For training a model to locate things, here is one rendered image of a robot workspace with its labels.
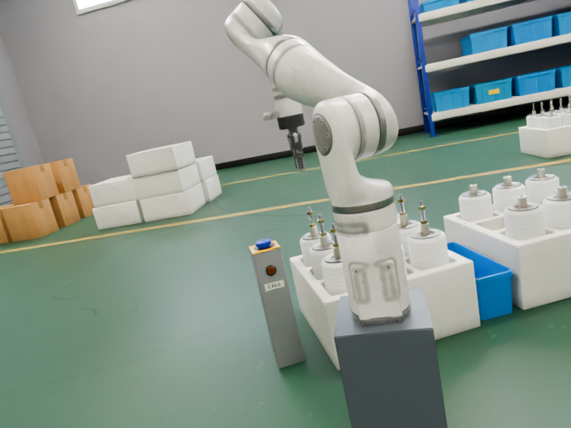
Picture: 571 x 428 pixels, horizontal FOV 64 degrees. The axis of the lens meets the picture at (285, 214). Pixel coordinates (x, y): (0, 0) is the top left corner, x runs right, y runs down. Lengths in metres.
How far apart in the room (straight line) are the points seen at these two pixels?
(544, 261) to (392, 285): 0.73
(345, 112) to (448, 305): 0.72
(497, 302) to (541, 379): 0.28
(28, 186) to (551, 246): 4.07
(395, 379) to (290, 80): 0.49
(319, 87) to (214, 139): 5.83
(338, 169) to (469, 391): 0.61
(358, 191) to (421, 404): 0.33
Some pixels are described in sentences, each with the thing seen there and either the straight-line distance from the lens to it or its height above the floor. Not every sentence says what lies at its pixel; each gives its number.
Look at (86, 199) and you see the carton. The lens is 5.01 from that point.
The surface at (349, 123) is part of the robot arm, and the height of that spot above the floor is 0.59.
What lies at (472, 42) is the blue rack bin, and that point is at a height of 0.91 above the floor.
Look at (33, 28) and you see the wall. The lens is 7.81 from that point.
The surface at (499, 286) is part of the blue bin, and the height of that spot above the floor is 0.08.
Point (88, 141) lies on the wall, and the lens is 7.41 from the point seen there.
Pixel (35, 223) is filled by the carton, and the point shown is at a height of 0.13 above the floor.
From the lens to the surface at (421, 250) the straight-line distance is 1.19.
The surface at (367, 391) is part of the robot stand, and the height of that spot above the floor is 0.21.
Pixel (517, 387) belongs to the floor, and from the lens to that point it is 1.08.
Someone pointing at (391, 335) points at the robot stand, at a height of 0.29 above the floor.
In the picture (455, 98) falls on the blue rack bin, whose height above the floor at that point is 0.37.
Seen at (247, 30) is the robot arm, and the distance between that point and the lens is 0.96.
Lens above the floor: 0.63
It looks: 13 degrees down
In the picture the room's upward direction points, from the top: 12 degrees counter-clockwise
